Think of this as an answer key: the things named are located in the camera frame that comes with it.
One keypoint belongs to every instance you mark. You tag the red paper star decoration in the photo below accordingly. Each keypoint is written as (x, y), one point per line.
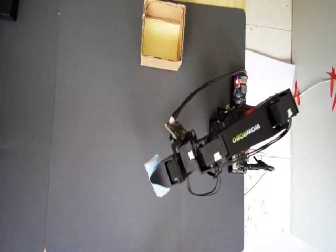
(333, 76)

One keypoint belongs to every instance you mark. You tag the black camera circuit board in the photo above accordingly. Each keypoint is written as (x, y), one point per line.
(177, 130)

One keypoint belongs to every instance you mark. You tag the light blue yarn-wrapped block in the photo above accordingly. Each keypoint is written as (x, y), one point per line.
(153, 164)

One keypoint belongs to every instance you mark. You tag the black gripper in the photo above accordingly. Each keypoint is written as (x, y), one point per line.
(183, 162)

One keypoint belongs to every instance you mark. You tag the small motor controller board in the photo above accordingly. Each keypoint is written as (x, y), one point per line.
(237, 168)

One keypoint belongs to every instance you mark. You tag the dark grey mat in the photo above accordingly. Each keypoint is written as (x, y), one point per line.
(105, 144)
(23, 105)

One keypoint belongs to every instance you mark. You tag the red paper strip decoration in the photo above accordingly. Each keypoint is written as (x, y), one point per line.
(297, 92)

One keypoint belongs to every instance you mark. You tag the white paper sheet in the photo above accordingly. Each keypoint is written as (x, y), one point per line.
(262, 68)

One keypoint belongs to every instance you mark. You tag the yellow foam pad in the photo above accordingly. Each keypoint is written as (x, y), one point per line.
(161, 36)

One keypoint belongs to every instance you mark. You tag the black box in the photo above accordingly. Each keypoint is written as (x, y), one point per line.
(8, 10)

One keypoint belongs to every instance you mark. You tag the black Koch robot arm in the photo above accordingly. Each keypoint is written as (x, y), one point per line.
(252, 128)

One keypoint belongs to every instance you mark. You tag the black power plug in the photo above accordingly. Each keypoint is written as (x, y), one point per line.
(257, 166)

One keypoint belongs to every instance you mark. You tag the open brown cardboard box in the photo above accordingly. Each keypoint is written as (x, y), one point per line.
(160, 65)

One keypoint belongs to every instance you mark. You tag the blue circuit board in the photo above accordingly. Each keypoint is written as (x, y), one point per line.
(240, 92)

